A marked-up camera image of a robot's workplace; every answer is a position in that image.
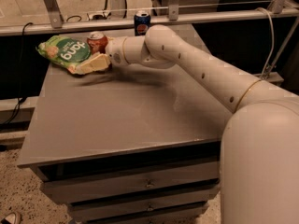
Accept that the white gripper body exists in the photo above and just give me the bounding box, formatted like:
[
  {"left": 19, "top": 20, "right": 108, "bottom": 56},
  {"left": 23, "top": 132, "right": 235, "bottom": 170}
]
[{"left": 106, "top": 36, "right": 127, "bottom": 66}]

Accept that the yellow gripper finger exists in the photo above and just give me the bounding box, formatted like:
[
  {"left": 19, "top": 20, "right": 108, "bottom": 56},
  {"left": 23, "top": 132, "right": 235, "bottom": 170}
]
[{"left": 75, "top": 52, "right": 110, "bottom": 75}]

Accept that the red coke can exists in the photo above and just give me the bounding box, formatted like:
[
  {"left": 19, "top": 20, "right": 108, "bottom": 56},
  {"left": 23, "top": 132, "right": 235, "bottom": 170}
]
[{"left": 87, "top": 31, "right": 108, "bottom": 54}]

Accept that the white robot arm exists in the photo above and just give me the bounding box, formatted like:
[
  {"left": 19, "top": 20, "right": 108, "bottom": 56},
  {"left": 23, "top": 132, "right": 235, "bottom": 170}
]
[{"left": 106, "top": 25, "right": 299, "bottom": 224}]

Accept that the green rice chip bag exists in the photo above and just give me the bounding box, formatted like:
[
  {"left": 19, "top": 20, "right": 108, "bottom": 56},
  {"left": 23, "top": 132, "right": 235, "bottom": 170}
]
[{"left": 36, "top": 35, "right": 92, "bottom": 75}]

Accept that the blue pepsi can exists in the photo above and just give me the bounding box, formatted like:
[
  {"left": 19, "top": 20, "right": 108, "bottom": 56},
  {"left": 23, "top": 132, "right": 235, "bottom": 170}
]
[{"left": 134, "top": 10, "right": 151, "bottom": 35}]

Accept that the power strip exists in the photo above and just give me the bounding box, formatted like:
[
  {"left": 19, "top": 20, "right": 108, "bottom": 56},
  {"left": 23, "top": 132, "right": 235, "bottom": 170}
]
[{"left": 87, "top": 12, "right": 110, "bottom": 21}]

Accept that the grey drawer cabinet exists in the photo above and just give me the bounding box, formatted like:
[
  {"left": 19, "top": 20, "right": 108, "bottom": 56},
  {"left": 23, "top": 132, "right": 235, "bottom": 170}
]
[{"left": 17, "top": 23, "right": 233, "bottom": 224}]

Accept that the top grey drawer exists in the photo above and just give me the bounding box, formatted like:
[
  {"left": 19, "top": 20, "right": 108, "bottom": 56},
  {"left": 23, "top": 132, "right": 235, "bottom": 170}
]
[{"left": 42, "top": 161, "right": 219, "bottom": 203}]

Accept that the grey drawer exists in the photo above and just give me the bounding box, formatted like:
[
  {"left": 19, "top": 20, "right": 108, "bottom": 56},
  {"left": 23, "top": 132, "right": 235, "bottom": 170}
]
[
  {"left": 68, "top": 181, "right": 219, "bottom": 221},
  {"left": 86, "top": 202, "right": 207, "bottom": 224},
  {"left": 42, "top": 161, "right": 219, "bottom": 203}
]

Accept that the middle grey drawer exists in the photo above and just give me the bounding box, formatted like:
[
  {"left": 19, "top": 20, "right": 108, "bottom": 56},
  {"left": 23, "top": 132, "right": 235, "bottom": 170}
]
[{"left": 68, "top": 181, "right": 219, "bottom": 221}]

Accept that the bottom grey drawer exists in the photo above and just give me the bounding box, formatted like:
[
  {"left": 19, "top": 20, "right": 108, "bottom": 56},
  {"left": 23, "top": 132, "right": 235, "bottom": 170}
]
[{"left": 86, "top": 202, "right": 207, "bottom": 224}]

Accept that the white shoe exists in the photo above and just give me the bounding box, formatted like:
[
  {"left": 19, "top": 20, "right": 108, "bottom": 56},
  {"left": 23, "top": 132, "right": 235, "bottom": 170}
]
[{"left": 0, "top": 212, "right": 21, "bottom": 224}]

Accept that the metal guard rail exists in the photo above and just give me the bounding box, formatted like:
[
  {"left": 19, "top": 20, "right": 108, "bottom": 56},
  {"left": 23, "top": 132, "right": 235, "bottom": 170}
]
[{"left": 0, "top": 0, "right": 299, "bottom": 37}]

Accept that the black cable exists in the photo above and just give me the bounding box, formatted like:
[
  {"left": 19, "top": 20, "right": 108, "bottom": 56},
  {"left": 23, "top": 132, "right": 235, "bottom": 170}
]
[{"left": 0, "top": 21, "right": 34, "bottom": 128}]

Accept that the white cable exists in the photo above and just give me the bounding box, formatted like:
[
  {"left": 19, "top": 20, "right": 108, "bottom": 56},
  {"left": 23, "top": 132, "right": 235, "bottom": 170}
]
[{"left": 255, "top": 7, "right": 276, "bottom": 79}]

